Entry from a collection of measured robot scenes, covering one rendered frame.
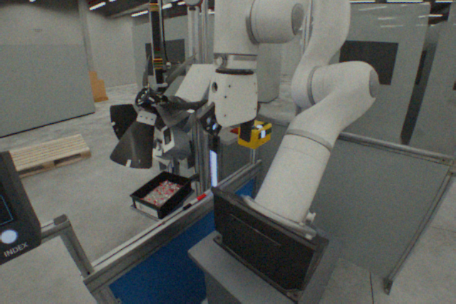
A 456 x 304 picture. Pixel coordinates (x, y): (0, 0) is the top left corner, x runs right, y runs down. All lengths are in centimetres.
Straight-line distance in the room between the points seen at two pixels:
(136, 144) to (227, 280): 72
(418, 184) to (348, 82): 98
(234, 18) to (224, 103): 14
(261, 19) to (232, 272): 51
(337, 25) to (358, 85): 19
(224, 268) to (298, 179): 28
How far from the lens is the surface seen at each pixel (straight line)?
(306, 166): 43
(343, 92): 48
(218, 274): 52
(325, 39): 59
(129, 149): 100
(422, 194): 140
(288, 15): 32
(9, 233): 49
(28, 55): 636
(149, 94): 101
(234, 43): 34
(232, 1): 35
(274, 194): 43
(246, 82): 38
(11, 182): 48
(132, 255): 72
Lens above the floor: 138
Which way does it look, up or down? 21 degrees down
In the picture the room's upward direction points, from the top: straight up
